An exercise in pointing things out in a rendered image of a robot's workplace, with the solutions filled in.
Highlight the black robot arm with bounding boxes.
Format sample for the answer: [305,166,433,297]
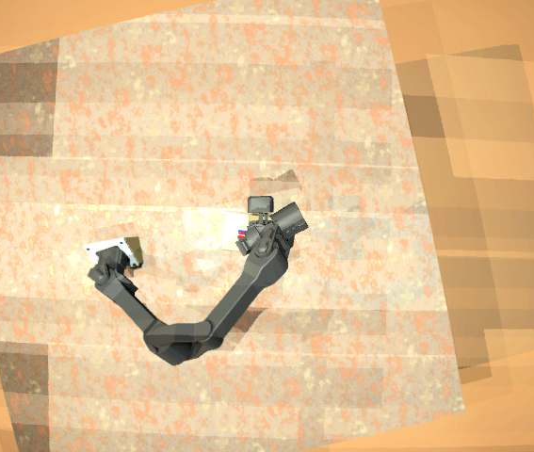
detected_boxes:
[87,202,309,366]

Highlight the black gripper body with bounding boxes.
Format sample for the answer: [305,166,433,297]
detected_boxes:
[247,196,274,230]

